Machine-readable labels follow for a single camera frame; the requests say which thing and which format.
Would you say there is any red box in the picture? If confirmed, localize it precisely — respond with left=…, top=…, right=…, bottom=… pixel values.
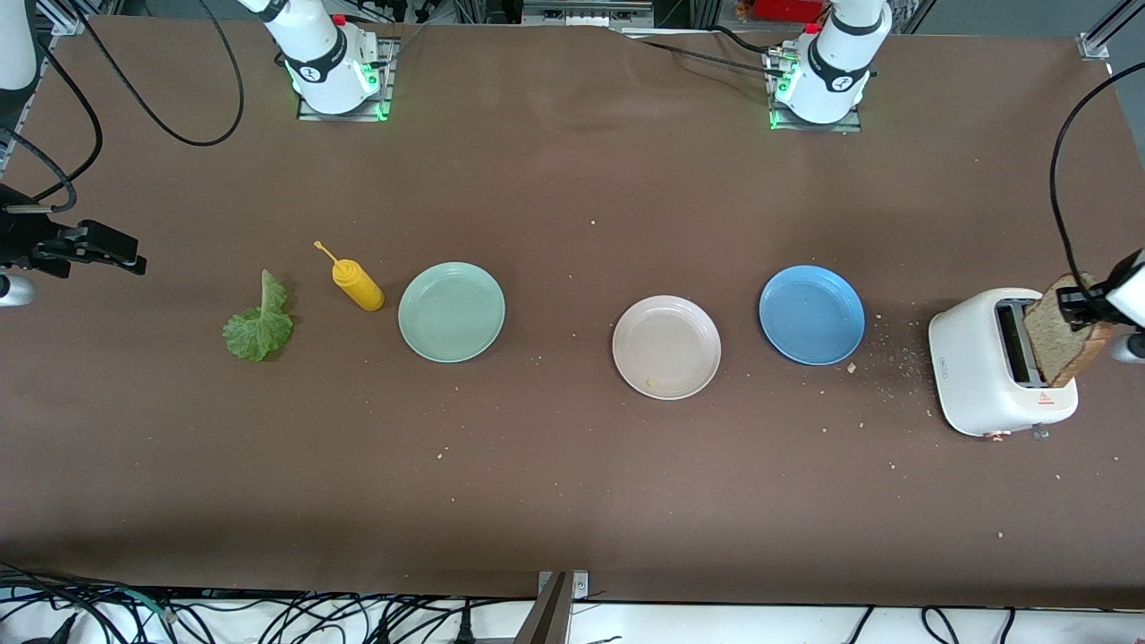
left=750, top=0, right=829, bottom=24

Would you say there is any beige plate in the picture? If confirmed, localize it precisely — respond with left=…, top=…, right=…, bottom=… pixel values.
left=612, top=295, right=723, bottom=401

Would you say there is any blue plate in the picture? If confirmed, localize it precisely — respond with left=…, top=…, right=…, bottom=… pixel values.
left=759, top=265, right=867, bottom=367

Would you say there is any green lettuce leaf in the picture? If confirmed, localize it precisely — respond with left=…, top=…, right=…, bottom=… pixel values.
left=222, top=269, right=295, bottom=363

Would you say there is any white toaster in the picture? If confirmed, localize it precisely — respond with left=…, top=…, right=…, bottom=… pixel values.
left=928, top=287, right=1081, bottom=442

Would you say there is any looped black floor cable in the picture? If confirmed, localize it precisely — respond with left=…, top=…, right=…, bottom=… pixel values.
left=921, top=606, right=963, bottom=644

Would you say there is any pale green plate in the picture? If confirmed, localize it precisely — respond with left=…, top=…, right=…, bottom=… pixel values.
left=398, top=261, right=506, bottom=364

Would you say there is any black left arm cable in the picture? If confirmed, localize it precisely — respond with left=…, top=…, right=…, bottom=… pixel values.
left=1049, top=61, right=1145, bottom=296

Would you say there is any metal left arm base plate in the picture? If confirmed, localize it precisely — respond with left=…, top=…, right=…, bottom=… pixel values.
left=767, top=45, right=862, bottom=134

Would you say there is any long black table cable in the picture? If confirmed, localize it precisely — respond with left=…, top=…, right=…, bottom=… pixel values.
left=626, top=36, right=790, bottom=80

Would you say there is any teal floor cable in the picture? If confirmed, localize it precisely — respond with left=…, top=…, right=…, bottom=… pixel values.
left=107, top=586, right=184, bottom=627

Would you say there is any grey metal box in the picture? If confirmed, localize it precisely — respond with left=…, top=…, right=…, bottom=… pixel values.
left=522, top=0, right=656, bottom=28

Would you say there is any silver metal clamp bracket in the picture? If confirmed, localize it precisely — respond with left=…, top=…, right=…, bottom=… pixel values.
left=538, top=570, right=590, bottom=602

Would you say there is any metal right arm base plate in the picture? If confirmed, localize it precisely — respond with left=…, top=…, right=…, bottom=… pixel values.
left=297, top=36, right=396, bottom=123

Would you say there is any yellow mustard squeeze bottle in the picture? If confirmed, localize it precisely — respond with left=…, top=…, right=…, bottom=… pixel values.
left=313, top=240, right=386, bottom=313

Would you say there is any aluminium frame corner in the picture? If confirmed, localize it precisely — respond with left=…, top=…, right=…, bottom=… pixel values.
left=1078, top=0, right=1145, bottom=62

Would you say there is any aluminium frame profile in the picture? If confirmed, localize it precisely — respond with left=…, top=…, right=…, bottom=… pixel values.
left=36, top=0, right=122, bottom=38

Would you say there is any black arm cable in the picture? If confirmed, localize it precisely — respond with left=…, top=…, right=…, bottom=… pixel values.
left=1049, top=61, right=1145, bottom=296
left=0, top=0, right=247, bottom=214

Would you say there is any dark metal bar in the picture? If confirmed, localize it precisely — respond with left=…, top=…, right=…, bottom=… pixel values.
left=513, top=572, right=574, bottom=644

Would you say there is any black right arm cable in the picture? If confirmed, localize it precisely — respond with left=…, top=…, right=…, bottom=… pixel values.
left=0, top=0, right=247, bottom=214

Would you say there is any short black table cable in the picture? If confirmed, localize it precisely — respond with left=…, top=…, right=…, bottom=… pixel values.
left=707, top=25, right=774, bottom=58

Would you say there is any brown bread slice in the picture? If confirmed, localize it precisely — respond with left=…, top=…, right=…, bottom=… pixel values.
left=1023, top=272, right=1115, bottom=388

